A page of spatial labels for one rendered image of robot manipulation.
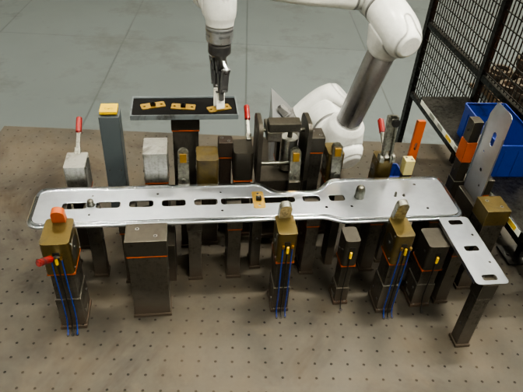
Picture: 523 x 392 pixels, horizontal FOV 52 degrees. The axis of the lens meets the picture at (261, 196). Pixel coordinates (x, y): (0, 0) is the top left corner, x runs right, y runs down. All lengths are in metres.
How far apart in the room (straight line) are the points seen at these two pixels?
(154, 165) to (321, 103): 0.86
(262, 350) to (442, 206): 0.75
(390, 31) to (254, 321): 1.03
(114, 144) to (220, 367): 0.86
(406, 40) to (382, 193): 0.50
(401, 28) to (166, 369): 1.27
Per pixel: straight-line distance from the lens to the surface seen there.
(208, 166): 1.78
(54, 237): 1.57
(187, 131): 1.91
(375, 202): 1.80
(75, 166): 1.82
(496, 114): 1.82
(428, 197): 1.89
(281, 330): 1.75
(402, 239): 1.63
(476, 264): 1.69
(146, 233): 1.57
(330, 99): 2.31
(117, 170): 2.03
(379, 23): 1.85
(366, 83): 2.00
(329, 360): 1.71
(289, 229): 1.57
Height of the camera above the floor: 2.08
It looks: 38 degrees down
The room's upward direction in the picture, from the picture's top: 4 degrees clockwise
